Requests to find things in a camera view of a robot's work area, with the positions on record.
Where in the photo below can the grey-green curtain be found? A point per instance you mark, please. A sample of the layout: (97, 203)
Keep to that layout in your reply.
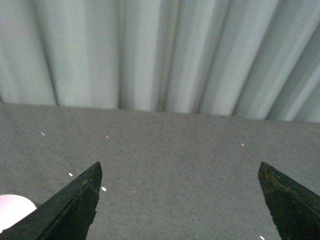
(258, 59)

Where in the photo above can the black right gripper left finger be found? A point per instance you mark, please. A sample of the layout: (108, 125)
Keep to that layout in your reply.
(67, 215)

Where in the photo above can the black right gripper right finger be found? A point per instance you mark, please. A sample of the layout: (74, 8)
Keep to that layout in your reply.
(295, 209)

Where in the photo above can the light pink bowl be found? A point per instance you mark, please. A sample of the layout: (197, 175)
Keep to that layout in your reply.
(13, 208)

